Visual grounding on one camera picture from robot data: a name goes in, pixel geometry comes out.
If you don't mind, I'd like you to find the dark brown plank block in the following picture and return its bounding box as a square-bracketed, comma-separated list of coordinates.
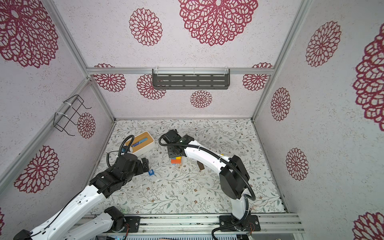
[197, 161, 205, 171]

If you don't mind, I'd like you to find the grey wall shelf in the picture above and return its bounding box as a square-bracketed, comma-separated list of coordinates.
[152, 69, 231, 90]

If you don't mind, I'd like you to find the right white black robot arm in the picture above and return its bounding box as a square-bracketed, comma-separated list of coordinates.
[159, 130, 256, 220]

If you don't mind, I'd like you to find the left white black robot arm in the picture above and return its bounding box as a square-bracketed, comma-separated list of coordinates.
[14, 153, 149, 240]

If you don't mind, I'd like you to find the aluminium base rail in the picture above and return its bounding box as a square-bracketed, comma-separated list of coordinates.
[52, 213, 306, 236]

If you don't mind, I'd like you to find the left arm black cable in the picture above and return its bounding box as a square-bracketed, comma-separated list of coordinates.
[29, 134, 136, 238]

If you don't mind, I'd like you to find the black wire wall rack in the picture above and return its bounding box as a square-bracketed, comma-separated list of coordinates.
[53, 94, 92, 137]

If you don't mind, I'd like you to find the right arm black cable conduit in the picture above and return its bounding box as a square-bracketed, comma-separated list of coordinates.
[158, 133, 257, 240]

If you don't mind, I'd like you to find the white wooden-lid tissue box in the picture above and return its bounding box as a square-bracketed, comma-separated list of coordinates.
[130, 131, 156, 157]

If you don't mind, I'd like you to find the red wooden block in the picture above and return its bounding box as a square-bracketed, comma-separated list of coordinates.
[171, 159, 182, 164]

